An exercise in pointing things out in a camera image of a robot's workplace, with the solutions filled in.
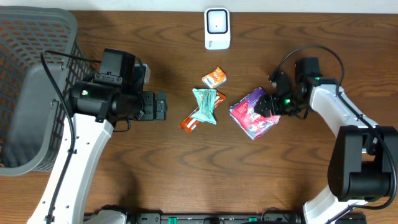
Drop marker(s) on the white barcode scanner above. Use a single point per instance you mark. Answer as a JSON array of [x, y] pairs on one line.
[[217, 23]]

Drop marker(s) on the mint green tissue packet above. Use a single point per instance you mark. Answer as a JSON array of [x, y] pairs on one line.
[[206, 100]]

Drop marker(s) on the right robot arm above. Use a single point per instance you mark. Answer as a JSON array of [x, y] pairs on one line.
[[363, 164]]

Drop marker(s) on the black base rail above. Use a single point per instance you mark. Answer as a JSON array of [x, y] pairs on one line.
[[217, 218]]

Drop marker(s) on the purple snack packet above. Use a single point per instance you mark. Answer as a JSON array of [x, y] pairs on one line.
[[252, 123]]

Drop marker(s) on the orange white small packet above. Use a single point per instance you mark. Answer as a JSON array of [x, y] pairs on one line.
[[215, 78]]

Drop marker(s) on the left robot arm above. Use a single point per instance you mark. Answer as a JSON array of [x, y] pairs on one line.
[[93, 107]]

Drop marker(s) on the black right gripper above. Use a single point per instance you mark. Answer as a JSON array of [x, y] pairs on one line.
[[270, 104]]

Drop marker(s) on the orange snack bar wrapper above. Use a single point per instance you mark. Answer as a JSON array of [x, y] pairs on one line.
[[189, 123]]

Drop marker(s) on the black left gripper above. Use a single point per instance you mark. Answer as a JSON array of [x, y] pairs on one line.
[[150, 105]]

